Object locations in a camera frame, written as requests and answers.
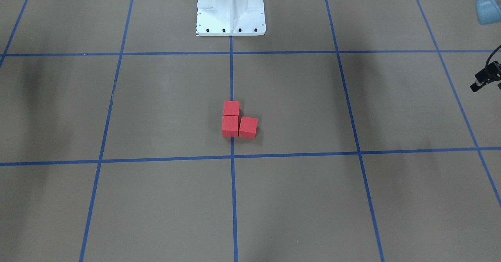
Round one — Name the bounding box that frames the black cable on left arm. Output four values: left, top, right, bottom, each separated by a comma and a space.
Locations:
485, 45, 501, 75

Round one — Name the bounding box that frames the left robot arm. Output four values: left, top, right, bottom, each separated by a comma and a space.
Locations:
470, 0, 501, 92

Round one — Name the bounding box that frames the red block start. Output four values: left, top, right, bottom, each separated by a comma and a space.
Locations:
221, 115, 240, 137
239, 116, 258, 139

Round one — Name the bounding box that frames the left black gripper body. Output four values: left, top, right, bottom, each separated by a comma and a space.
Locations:
470, 61, 501, 92

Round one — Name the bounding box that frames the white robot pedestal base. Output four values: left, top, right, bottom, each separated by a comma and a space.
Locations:
196, 0, 267, 36

